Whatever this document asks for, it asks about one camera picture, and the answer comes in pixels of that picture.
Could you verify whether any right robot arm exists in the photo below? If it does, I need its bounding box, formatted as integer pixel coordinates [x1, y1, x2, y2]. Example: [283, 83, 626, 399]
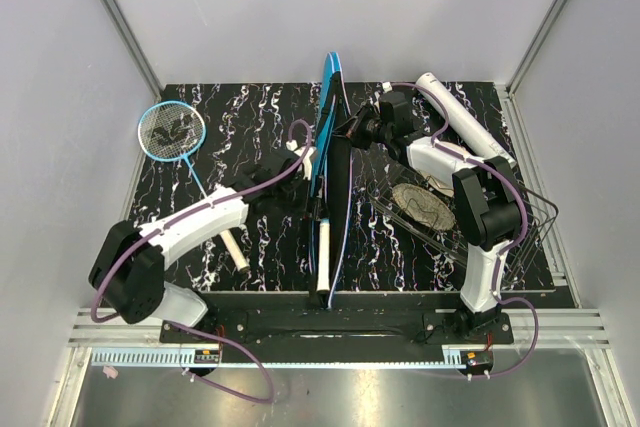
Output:
[333, 91, 528, 344]

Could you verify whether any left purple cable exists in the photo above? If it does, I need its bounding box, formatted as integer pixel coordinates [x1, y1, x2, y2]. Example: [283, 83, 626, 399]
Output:
[90, 119, 276, 404]

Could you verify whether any blue racket cover bag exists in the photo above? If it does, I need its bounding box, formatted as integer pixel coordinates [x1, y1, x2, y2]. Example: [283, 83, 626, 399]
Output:
[308, 52, 353, 310]

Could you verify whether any purple cable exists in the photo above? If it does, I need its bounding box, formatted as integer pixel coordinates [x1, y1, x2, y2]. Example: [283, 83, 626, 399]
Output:
[90, 119, 276, 404]
[389, 81, 540, 379]

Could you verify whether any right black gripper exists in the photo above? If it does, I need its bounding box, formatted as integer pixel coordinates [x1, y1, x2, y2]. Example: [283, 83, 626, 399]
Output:
[330, 103, 392, 151]

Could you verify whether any white shuttlecock tube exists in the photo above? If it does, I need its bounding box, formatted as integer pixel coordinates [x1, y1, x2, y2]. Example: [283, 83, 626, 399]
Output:
[416, 72, 517, 167]

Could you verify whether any blue badminton racket front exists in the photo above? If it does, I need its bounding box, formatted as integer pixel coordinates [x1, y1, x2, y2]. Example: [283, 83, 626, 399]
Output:
[137, 101, 249, 268]

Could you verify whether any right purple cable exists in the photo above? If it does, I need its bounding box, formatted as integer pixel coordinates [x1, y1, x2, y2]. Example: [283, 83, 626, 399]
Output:
[389, 81, 540, 379]

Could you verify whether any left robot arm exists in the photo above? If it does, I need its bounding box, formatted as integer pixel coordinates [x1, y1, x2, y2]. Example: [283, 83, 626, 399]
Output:
[89, 147, 316, 343]

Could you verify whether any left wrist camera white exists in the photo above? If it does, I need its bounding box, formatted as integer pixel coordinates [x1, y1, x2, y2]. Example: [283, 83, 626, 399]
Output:
[286, 140, 318, 181]

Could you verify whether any blue badminton racket back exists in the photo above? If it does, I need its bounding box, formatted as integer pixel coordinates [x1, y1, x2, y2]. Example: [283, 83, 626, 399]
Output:
[312, 171, 334, 296]

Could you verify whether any black wire dish rack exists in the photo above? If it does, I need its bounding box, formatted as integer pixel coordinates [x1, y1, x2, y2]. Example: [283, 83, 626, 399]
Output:
[367, 167, 559, 294]

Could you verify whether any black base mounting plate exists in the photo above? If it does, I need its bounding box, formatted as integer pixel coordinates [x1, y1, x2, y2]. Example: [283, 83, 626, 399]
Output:
[159, 291, 516, 363]

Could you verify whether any blue badminton racket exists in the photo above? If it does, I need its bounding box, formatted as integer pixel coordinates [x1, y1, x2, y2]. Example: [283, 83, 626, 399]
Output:
[137, 101, 249, 268]
[312, 171, 334, 296]

